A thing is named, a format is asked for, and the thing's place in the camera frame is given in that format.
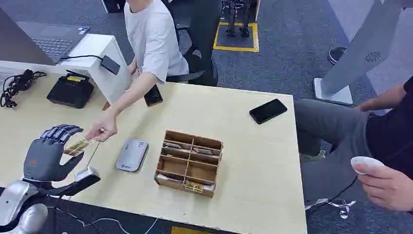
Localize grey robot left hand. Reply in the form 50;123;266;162
23;124;85;182

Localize person's hand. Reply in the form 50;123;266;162
352;163;413;213
127;58;141;81
85;111;119;143

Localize white remote control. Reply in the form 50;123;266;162
350;156;385;176

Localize black power adapter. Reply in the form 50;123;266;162
100;55;121;76

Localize black smartphone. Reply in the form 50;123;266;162
248;98;288;125
144;84;164;108

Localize person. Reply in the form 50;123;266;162
293;76;413;214
84;0;220;143

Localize grey card reader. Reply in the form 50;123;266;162
115;138;150;173

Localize white box stand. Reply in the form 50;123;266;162
59;33;133;105

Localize black device with yellow label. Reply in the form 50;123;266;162
46;70;95;110

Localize black office chair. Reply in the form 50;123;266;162
166;25;219;87

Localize white card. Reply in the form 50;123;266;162
156;174;182;183

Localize wooden card box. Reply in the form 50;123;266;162
153;130;224;198

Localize grey laptop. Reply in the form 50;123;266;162
0;8;91;66

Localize white stand base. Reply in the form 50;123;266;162
312;77;354;107

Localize yellow-bordered floor mat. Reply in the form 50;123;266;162
213;21;260;53

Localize black robot legs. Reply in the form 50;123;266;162
222;0;253;38

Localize yellow floor tape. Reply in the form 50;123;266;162
170;226;209;234

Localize black round object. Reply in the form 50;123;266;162
327;46;348;65

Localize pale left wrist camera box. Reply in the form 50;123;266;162
75;166;101;183

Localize black remote cable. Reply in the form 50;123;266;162
304;175;359;208

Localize black adapter cable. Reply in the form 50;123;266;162
59;54;104;62

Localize black cable bundle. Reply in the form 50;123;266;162
0;69;48;109

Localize white floor cable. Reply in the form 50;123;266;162
56;206;159;234

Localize grey stand post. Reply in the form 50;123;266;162
320;0;405;98

